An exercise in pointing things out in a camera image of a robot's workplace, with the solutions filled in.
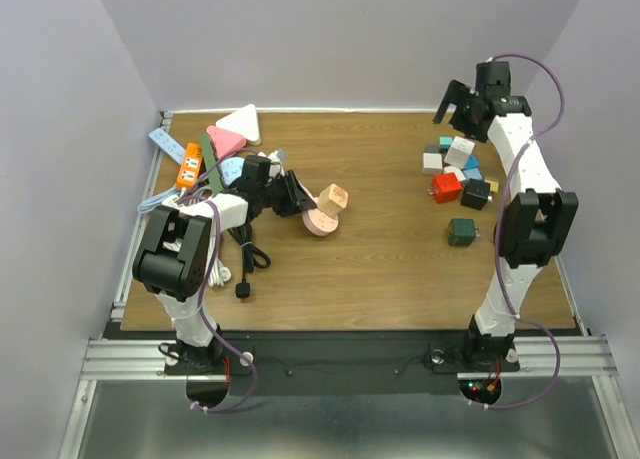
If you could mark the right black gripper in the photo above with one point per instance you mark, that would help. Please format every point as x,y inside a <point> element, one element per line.
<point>455,92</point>

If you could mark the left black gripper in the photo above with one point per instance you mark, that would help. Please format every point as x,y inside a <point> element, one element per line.
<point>296,198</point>

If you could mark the pink round socket with cable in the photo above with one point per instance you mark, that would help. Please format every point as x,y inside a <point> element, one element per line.
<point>323,220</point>

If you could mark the beige cube plug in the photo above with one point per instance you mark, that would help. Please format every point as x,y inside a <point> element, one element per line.
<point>335,199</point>

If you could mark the white grey cube plug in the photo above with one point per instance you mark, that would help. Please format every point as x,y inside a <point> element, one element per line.
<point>459,152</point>

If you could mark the green power strip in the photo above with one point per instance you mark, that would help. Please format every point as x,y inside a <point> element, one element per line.
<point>210,161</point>

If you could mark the dark green cube plug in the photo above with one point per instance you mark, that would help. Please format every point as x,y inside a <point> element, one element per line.
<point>462,232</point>

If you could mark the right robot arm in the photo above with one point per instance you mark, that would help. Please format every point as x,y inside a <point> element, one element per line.
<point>535,213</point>

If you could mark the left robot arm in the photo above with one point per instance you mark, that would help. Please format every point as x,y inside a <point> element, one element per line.
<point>180,245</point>

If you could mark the teal cube plug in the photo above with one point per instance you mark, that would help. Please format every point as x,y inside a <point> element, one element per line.
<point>444,143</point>

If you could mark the blue round socket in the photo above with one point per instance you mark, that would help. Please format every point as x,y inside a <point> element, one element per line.
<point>230,170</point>

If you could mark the light blue cube plug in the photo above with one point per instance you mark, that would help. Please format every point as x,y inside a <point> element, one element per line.
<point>473,174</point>

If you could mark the small white cube plug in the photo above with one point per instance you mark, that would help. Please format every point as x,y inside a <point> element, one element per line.
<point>459,174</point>

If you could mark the red cube plug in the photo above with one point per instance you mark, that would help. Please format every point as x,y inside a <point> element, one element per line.
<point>445,188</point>

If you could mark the yellow cube plug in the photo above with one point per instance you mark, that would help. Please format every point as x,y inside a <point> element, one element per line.
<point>494,186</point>

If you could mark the black cube plug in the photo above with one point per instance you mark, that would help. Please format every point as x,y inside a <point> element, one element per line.
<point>476,194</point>

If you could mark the pink triangular power strip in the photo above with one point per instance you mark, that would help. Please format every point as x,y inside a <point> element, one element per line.
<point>224,141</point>

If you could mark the white triangular power strip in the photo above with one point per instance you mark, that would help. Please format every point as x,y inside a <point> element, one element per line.
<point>243,121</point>

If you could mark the orange power strip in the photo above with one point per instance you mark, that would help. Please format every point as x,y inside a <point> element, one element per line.
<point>191,167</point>

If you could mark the light blue power strip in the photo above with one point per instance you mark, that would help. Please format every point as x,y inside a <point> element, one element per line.
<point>168,145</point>

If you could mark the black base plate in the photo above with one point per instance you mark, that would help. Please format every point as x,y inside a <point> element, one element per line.
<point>279,364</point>

